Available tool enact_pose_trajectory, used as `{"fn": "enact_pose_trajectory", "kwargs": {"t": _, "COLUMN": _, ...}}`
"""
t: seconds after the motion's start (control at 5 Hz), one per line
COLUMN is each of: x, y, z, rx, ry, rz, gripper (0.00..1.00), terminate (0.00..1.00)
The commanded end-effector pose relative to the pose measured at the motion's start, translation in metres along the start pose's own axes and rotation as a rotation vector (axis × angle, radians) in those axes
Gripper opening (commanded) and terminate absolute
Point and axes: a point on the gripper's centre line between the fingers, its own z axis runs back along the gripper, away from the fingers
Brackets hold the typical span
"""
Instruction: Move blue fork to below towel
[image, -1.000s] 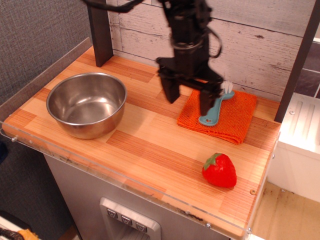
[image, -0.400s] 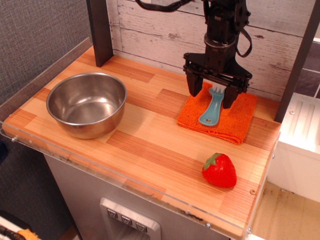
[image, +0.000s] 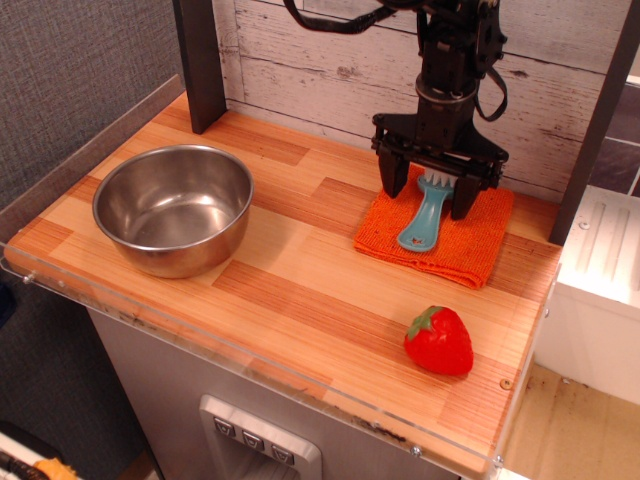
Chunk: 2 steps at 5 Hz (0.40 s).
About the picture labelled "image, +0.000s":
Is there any stainless steel bowl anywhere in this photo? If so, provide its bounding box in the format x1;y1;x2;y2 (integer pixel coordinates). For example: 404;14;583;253
92;145;254;279

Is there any grey ice dispenser panel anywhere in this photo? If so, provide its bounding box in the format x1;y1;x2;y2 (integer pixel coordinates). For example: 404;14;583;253
199;395;323;480

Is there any dark grey right post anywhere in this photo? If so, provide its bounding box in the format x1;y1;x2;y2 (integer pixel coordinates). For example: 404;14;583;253
548;0;639;246

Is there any orange folded towel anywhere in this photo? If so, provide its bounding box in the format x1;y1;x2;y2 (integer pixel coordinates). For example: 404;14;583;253
354;165;514;289

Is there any dark grey post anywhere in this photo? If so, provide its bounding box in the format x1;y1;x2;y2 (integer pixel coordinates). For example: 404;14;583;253
172;0;227;134
548;0;639;246

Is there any black sleeved cable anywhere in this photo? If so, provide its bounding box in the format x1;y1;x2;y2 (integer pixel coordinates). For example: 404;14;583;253
283;0;396;36

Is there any grey toy kitchen cabinet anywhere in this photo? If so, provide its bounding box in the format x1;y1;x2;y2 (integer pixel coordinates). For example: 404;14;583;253
89;310;455;479

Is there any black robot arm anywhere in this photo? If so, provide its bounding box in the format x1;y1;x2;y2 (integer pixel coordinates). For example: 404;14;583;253
372;1;509;220

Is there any dark grey left post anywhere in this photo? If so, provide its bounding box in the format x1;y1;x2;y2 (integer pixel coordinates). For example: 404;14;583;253
172;0;227;134

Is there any clear acrylic edge guard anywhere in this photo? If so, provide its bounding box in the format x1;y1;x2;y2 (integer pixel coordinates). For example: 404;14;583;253
5;234;559;479

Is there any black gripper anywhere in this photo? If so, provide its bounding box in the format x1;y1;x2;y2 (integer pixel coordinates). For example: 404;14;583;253
372;94;509;220

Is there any red toy strawberry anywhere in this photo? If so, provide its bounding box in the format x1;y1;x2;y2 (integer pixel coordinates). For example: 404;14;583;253
404;306;474;376

